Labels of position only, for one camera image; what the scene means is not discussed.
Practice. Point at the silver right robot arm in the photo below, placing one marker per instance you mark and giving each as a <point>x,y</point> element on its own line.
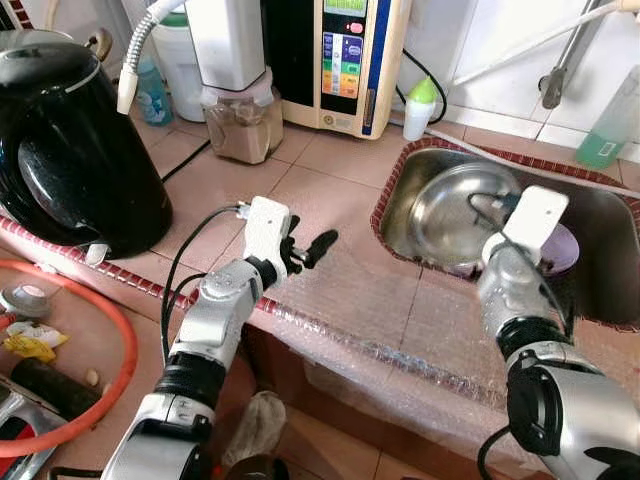
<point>580,410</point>

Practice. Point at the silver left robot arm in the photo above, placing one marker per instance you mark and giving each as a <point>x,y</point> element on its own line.
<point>210,320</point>

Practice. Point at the clear bubble wrap sheet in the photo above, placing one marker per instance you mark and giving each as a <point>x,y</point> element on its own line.
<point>360,300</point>

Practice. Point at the purple plastic bowl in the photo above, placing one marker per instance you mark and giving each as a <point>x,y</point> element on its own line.
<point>562,250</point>

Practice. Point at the stainless steel sink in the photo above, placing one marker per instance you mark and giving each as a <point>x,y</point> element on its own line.
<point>605,250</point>

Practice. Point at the glass jar with brown powder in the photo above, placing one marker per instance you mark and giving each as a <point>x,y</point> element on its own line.
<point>242,125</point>

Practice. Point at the green soap bottle blue cap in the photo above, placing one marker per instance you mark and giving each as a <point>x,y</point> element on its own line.
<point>605,130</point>

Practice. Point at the small white bottle green cap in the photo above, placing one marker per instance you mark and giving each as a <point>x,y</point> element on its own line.
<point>419,115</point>

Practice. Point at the grey metal faucet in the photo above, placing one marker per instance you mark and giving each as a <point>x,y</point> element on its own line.
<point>555,85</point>

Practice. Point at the cream water ionizer appliance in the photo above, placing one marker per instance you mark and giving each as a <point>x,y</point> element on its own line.
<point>345,65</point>

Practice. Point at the teal plastic bottle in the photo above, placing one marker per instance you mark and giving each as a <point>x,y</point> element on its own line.
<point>153,98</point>

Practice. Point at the large white bottle green cap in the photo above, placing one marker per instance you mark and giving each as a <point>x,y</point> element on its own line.
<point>182,65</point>

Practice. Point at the white water filter unit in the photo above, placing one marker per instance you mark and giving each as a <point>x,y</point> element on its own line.
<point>225,42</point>

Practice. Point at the dark robot leg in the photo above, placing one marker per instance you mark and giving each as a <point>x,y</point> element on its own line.
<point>258,470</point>

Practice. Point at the black electric kettle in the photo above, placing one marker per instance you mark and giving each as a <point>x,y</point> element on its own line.
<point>75,150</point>

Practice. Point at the grey round disc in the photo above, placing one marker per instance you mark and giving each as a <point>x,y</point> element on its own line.
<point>25,302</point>

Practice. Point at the black cylindrical item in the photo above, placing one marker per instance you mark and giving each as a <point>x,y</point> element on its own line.
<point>55,388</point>

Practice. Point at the yellow crumpled item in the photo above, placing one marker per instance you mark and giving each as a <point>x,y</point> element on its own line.
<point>30,342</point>

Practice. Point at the red and silver appliance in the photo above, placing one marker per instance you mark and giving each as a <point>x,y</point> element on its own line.
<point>22,435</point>

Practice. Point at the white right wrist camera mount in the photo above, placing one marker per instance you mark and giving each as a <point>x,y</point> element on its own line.
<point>530,220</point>

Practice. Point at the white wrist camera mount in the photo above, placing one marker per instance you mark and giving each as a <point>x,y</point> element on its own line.
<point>530,220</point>
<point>265,225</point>

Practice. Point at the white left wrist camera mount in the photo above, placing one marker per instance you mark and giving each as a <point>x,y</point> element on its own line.
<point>265,225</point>

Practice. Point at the white slanted wall pipe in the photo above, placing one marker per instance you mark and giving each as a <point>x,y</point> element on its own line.
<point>530,42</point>

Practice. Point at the cream wall tap fitting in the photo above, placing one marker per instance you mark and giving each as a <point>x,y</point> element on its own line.
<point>628,5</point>

